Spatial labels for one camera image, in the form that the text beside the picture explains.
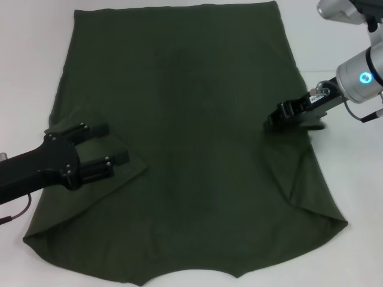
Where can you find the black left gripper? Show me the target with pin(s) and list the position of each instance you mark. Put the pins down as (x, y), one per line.
(45, 164)

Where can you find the dark green t-shirt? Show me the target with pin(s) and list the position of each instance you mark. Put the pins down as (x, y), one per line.
(185, 119)

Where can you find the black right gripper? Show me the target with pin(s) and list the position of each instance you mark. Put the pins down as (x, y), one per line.
(317, 104)

